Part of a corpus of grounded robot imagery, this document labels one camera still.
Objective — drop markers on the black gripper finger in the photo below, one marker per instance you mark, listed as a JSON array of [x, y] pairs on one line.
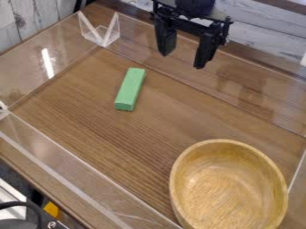
[[165, 36], [208, 46]]

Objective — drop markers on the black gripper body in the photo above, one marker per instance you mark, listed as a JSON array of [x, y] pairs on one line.
[[195, 16]]

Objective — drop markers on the green rectangular block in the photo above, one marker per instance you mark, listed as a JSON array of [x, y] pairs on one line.
[[130, 89]]

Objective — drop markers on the brown wooden bowl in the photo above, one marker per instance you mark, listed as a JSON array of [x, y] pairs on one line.
[[227, 186]]

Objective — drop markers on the black device with yellow label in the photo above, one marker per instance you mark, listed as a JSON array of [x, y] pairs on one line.
[[41, 216]]

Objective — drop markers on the clear acrylic corner bracket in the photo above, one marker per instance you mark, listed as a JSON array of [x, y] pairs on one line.
[[104, 36]]

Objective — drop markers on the clear acrylic enclosure wall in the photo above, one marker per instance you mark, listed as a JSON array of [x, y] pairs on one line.
[[102, 160]]

